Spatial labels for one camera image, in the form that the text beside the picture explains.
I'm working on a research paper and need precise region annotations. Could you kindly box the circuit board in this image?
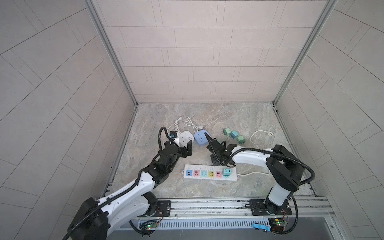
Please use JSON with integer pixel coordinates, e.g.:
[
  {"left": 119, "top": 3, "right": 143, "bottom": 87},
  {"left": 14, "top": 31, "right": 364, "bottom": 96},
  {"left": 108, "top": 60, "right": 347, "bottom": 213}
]
[
  {"left": 268, "top": 218, "right": 289, "bottom": 233},
  {"left": 139, "top": 220, "right": 159, "bottom": 235}
]

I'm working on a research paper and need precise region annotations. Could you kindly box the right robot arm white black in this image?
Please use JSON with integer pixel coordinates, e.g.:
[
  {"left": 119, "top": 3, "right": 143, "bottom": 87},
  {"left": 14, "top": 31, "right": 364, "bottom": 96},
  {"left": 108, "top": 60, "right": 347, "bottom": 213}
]
[{"left": 205, "top": 134, "right": 316, "bottom": 215}]

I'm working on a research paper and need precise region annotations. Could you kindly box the blue socket cable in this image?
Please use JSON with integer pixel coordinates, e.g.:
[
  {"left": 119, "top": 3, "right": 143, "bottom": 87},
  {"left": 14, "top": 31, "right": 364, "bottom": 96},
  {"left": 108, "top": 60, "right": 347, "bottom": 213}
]
[{"left": 183, "top": 116, "right": 204, "bottom": 133}]

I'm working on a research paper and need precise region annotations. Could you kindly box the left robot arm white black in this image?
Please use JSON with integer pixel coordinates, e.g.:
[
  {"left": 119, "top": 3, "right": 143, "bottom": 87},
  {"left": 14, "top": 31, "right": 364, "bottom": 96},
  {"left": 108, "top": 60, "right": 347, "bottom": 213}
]
[{"left": 63, "top": 127, "right": 193, "bottom": 240}]

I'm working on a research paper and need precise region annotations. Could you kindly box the green plug adapter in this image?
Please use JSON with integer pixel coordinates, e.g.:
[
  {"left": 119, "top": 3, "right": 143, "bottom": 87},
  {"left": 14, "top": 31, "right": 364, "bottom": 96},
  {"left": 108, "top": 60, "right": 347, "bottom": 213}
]
[
  {"left": 223, "top": 128, "right": 232, "bottom": 136},
  {"left": 236, "top": 136, "right": 246, "bottom": 144}
]

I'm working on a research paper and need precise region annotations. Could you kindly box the white long power strip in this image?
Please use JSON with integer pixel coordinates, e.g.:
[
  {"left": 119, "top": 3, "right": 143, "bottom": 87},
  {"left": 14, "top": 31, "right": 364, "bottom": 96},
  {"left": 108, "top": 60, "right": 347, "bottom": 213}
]
[{"left": 183, "top": 164, "right": 238, "bottom": 182}]

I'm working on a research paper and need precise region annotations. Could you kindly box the teal plug adapter far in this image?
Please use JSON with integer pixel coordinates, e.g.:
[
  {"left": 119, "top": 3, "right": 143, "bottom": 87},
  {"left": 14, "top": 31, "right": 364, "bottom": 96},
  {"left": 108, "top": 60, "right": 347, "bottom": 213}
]
[{"left": 230, "top": 131, "right": 239, "bottom": 139}]

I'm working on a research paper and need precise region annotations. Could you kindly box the green plug adapter right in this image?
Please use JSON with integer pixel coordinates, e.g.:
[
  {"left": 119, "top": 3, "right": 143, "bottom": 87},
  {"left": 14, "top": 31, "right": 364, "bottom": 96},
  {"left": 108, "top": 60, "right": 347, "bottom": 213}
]
[{"left": 236, "top": 136, "right": 246, "bottom": 144}]

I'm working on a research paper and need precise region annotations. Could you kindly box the right circuit board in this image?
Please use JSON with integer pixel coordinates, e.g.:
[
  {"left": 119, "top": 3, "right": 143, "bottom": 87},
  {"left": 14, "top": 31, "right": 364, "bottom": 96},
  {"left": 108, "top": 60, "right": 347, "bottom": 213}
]
[{"left": 268, "top": 218, "right": 289, "bottom": 233}]

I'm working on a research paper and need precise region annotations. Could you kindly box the blue square power socket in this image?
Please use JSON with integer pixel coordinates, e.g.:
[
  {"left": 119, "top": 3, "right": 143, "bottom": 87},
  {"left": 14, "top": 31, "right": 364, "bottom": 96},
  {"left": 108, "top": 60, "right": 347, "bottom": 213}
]
[{"left": 194, "top": 130, "right": 210, "bottom": 146}]

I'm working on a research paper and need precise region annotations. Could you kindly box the power strip white cable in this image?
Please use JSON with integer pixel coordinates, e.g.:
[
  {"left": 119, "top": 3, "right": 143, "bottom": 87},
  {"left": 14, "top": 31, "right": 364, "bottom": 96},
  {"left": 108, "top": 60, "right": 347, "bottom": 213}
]
[{"left": 236, "top": 129, "right": 274, "bottom": 177}]

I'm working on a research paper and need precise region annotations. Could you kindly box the blue tape piece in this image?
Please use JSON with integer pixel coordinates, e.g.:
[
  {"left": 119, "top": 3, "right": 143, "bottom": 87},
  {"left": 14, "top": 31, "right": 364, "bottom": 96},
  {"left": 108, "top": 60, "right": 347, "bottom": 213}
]
[{"left": 252, "top": 223, "right": 271, "bottom": 232}]

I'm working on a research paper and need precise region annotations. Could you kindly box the white square power socket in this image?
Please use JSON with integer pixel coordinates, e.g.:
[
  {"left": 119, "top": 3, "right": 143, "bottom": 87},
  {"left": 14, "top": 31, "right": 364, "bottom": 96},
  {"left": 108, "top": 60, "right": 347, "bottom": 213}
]
[{"left": 178, "top": 131, "right": 195, "bottom": 147}]

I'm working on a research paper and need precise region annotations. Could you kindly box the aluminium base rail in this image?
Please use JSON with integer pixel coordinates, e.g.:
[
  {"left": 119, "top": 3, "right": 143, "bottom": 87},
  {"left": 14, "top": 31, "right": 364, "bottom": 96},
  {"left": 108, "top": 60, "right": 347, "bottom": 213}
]
[{"left": 115, "top": 196, "right": 335, "bottom": 232}]

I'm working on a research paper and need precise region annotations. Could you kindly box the teal plug adapter small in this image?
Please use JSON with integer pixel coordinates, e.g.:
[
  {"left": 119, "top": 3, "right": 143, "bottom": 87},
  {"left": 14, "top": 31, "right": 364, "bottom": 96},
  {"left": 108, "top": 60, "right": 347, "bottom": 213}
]
[{"left": 222, "top": 168, "right": 232, "bottom": 178}]

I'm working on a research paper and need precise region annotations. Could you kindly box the green plug adapter far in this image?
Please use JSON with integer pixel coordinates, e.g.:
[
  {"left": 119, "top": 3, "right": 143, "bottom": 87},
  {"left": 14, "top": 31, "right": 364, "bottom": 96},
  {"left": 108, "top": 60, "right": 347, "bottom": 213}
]
[{"left": 223, "top": 128, "right": 232, "bottom": 136}]

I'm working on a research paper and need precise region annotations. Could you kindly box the left circuit board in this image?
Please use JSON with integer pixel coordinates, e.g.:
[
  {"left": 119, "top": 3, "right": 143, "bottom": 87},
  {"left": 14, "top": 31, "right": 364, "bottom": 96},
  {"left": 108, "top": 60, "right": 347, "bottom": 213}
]
[{"left": 139, "top": 220, "right": 159, "bottom": 235}]

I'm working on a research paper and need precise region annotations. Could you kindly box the white socket cable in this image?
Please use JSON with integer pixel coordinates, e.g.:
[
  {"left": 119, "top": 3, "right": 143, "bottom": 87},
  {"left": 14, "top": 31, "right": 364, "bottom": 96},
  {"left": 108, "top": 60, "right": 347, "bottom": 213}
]
[{"left": 166, "top": 116, "right": 183, "bottom": 135}]

